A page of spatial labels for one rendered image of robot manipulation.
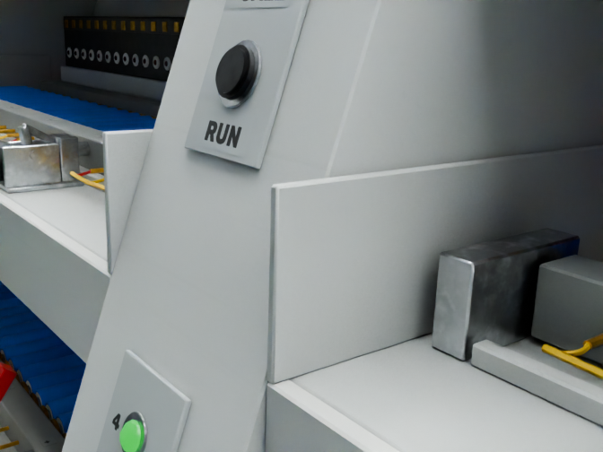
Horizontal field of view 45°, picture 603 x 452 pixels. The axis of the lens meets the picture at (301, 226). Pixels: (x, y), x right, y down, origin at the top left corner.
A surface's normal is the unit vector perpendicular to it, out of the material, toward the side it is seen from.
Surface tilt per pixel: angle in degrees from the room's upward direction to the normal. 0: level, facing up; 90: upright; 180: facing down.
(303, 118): 90
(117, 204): 90
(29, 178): 90
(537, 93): 90
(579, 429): 19
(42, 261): 108
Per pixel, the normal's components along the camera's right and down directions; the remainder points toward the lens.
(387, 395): 0.04, -0.96
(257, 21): -0.74, -0.18
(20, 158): 0.61, 0.22
